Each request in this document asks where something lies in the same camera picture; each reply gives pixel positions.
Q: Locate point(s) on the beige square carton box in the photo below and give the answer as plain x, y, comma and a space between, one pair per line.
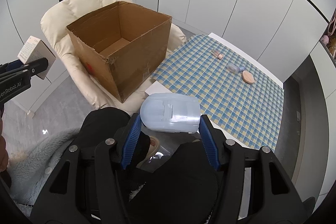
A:
35, 49

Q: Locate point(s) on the peach teardrop sponge case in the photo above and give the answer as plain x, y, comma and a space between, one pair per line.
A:
247, 77

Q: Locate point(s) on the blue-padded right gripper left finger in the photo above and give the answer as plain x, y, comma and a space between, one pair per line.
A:
61, 200

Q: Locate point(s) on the purple tube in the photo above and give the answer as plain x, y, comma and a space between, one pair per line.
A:
241, 69

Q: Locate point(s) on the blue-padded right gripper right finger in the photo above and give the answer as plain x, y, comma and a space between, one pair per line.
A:
273, 197

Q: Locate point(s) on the left hand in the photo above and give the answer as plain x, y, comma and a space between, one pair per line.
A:
4, 156

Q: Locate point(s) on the cream padded armchair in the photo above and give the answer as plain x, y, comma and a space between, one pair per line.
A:
54, 25

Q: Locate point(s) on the person legs in black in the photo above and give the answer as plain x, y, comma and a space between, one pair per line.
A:
181, 188

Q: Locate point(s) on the small clear oblong case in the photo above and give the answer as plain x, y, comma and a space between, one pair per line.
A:
233, 68

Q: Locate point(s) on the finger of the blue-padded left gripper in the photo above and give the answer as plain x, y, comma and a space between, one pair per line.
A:
10, 66
33, 67

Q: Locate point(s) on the brown cardboard box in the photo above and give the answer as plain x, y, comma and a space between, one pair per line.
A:
121, 45

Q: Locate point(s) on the white table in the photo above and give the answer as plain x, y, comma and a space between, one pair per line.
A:
236, 98

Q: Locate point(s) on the fluffy white robe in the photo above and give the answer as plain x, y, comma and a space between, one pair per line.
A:
30, 169

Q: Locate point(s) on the blue yellow checkered tablecloth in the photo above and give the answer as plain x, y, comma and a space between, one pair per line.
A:
223, 90

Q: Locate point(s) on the small clear glass bottle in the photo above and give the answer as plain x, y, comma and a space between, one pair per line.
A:
217, 54

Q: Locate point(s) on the pink plush toy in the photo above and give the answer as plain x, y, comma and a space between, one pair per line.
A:
325, 40

